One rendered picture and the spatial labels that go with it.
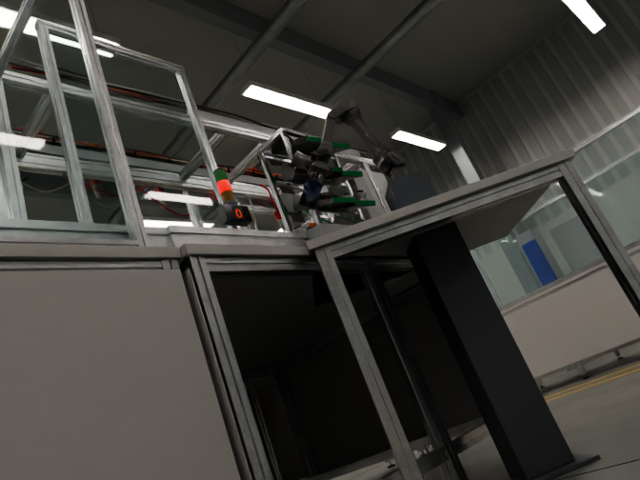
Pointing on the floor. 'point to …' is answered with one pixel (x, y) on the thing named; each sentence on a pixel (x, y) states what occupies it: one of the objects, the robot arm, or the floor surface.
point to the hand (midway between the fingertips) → (310, 194)
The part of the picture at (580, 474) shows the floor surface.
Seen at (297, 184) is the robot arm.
